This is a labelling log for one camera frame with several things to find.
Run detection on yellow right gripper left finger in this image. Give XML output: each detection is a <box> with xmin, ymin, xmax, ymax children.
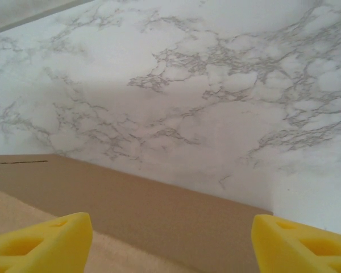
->
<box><xmin>0</xmin><ymin>212</ymin><xmax>93</xmax><ymax>273</ymax></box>

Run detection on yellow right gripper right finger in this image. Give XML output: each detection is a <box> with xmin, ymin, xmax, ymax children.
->
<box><xmin>251</xmin><ymin>214</ymin><xmax>341</xmax><ymax>273</ymax></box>

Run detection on brown cardboard box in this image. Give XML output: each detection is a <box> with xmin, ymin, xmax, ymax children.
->
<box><xmin>0</xmin><ymin>153</ymin><xmax>273</xmax><ymax>273</ymax></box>

